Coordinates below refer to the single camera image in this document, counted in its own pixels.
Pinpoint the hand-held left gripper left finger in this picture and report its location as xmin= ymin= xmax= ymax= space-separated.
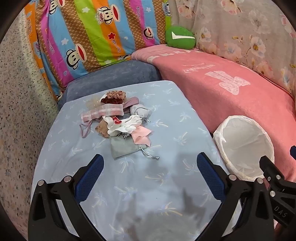
xmin=28 ymin=153 xmax=104 ymax=241

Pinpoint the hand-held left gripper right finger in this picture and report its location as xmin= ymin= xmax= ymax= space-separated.
xmin=196 ymin=152 xmax=275 ymax=241

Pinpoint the white trash bin with liner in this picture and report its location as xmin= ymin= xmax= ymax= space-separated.
xmin=213 ymin=115 xmax=275 ymax=181

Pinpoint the cream organza scrunchie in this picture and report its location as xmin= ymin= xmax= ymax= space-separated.
xmin=86 ymin=97 xmax=104 ymax=109

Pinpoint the dark red velvet scrunchie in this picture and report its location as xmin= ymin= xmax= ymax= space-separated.
xmin=100 ymin=97 xmax=125 ymax=106

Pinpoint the tan polka-dot scrunchie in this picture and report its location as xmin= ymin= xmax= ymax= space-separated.
xmin=106 ymin=91 xmax=126 ymax=99

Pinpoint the thin purple hair band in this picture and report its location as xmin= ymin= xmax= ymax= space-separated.
xmin=79 ymin=117 xmax=102 ymax=139

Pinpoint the beige ribbed sock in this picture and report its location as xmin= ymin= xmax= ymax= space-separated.
xmin=95 ymin=120 xmax=111 ymax=139

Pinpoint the white scrunchie with red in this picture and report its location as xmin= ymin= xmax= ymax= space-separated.
xmin=102 ymin=115 xmax=143 ymax=136

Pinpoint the pink cleaning cloth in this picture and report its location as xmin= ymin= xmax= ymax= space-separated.
xmin=131 ymin=125 xmax=153 ymax=147

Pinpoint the pink plaid headband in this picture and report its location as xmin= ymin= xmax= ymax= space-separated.
xmin=81 ymin=103 xmax=125 ymax=121

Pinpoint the silver-grey scrunchie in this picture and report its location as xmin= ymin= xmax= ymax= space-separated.
xmin=130 ymin=105 xmax=152 ymax=120

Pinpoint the mauve cloth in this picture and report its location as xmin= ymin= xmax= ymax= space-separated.
xmin=121 ymin=97 xmax=139 ymax=114

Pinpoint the pink blanket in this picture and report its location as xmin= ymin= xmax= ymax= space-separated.
xmin=131 ymin=44 xmax=296 ymax=183

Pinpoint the blue-grey cushion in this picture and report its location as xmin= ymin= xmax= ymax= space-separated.
xmin=57 ymin=60 xmax=162 ymax=109

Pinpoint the floral print cloth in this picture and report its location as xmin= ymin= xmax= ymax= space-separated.
xmin=170 ymin=0 xmax=296 ymax=98

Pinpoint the green plush cushion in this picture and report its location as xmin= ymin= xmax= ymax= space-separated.
xmin=165 ymin=26 xmax=196 ymax=50

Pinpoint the colourful monkey-print pillow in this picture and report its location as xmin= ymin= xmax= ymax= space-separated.
xmin=24 ymin=0 xmax=173 ymax=95

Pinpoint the grey-green drawstring pouch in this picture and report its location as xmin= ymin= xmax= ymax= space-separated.
xmin=110 ymin=136 xmax=160 ymax=161

